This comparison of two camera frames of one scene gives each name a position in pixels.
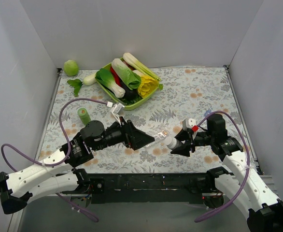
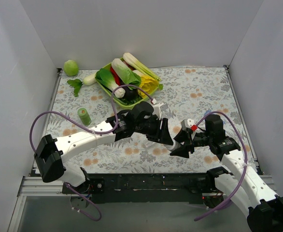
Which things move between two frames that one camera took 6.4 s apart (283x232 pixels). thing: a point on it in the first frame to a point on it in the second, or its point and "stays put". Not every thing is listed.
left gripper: x=127 y=134 to x=161 y=129
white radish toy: x=77 y=83 stays put
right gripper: x=192 y=141 stays put
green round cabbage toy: x=71 y=67 stays put
